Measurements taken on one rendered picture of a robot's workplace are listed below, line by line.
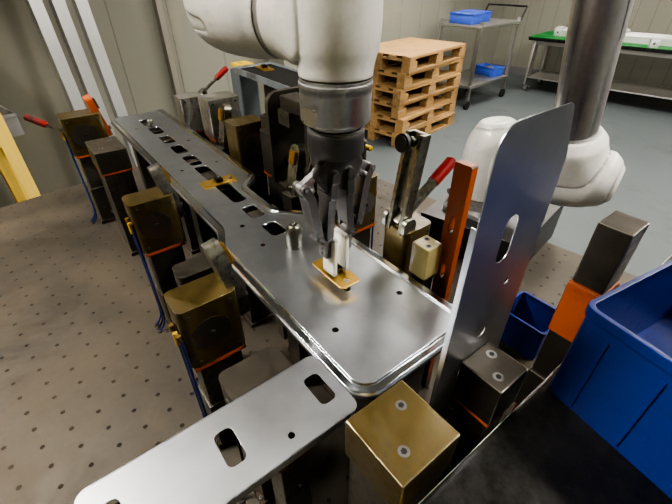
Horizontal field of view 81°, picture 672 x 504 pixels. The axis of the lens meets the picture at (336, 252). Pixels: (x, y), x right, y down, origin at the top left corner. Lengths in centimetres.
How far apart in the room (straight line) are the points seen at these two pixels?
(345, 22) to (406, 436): 41
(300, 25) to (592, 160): 81
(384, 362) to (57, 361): 79
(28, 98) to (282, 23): 275
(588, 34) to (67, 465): 125
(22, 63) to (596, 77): 289
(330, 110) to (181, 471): 42
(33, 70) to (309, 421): 289
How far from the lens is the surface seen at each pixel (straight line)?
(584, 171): 111
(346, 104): 48
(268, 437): 49
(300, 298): 63
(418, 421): 43
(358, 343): 56
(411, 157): 66
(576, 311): 57
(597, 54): 99
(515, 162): 32
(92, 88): 283
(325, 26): 46
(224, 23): 56
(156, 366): 100
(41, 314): 127
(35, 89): 316
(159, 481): 50
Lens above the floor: 142
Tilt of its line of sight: 36 degrees down
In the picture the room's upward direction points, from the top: straight up
